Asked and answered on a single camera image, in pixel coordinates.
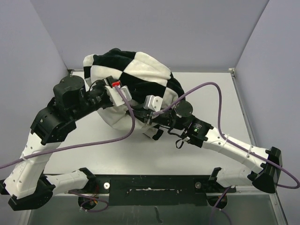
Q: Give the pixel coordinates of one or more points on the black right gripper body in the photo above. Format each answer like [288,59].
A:
[165,118]

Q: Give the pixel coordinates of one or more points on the aluminium frame rail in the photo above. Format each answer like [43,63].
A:
[275,201]

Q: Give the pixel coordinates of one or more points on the white pillow insert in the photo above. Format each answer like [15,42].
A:
[118,118]

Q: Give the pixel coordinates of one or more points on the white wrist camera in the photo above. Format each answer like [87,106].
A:
[115,97]
[153,103]

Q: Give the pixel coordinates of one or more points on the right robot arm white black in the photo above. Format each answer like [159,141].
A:
[259,164]

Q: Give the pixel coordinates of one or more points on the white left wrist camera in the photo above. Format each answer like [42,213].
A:
[115,97]

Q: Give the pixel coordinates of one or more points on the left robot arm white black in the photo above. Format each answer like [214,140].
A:
[29,188]

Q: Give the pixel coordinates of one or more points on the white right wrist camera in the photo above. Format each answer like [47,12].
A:
[153,103]

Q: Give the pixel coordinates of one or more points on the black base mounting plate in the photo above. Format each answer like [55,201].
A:
[153,190]

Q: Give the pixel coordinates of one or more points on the black white checkered pillowcase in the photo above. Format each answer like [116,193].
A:
[140,72]

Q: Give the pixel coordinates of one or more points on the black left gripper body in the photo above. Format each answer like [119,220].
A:
[96,97]

